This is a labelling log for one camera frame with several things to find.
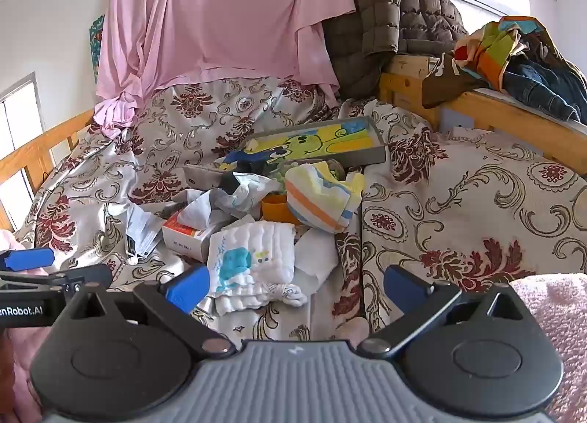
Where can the wooden bed guard rail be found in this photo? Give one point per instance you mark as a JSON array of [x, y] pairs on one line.
[[41, 148]]

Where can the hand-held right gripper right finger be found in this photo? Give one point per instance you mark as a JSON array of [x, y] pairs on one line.
[[403, 285]]

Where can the white gauze cloth blue print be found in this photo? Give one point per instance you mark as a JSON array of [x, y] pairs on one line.
[[257, 258]]

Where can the wooden bed end frame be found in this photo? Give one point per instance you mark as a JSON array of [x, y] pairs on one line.
[[504, 115]]

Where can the window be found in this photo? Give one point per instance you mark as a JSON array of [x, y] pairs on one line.
[[18, 129]]

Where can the blue denim jeans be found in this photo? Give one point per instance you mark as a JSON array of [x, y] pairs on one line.
[[545, 79]]

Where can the clear container with green pieces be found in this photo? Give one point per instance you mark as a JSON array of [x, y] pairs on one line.
[[334, 170]]

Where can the pink fleece cloth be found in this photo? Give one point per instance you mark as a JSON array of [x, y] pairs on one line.
[[23, 349]]

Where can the pink bed sheet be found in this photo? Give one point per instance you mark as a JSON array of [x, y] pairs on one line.
[[220, 15]]

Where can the pink fluffy blanket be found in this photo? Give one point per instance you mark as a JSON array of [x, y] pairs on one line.
[[555, 326]]

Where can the orange cup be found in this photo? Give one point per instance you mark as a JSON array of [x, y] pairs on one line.
[[275, 209]]

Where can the yellow striped towel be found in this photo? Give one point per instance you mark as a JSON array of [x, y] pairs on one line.
[[316, 203]]

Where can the white blue printed bag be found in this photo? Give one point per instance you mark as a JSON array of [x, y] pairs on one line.
[[254, 196]]

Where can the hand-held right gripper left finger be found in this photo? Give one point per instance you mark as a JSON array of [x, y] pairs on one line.
[[185, 289]]

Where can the wall poster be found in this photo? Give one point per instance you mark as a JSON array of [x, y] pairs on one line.
[[96, 47]]

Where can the brown printed cloth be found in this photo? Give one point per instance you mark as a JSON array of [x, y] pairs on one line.
[[445, 83]]

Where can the white paper tissue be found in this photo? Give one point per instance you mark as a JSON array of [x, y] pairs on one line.
[[316, 258]]

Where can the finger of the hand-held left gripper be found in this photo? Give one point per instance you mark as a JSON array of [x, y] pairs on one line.
[[91, 275], [30, 259]]

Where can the brown quilted jacket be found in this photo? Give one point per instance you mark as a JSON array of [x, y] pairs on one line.
[[390, 5]]

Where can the black cloth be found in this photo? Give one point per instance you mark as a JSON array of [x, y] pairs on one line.
[[228, 183]]

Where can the light blue board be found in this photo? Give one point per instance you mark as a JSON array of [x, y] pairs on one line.
[[456, 121]]

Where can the orange white medicine box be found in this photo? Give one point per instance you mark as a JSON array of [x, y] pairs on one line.
[[183, 239]]

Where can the pleated face mask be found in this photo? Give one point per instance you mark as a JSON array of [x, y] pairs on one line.
[[142, 230]]

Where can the colourful patchwork cloth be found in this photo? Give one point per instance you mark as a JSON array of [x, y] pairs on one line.
[[493, 51]]

